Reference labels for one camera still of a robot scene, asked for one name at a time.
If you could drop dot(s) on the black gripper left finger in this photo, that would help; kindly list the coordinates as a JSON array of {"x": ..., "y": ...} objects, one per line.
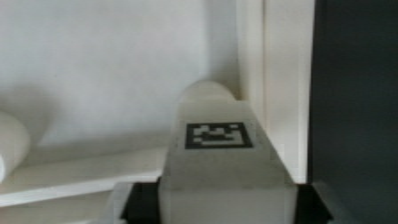
[{"x": 132, "y": 205}]

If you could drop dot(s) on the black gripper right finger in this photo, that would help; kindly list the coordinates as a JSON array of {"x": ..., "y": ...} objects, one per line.
[{"x": 319, "y": 209}]

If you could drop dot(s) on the white square tabletop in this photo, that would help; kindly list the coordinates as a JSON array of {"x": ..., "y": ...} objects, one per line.
[{"x": 100, "y": 59}]

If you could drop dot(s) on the white table leg with tag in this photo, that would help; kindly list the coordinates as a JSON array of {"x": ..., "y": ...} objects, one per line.
[{"x": 15, "y": 144}]

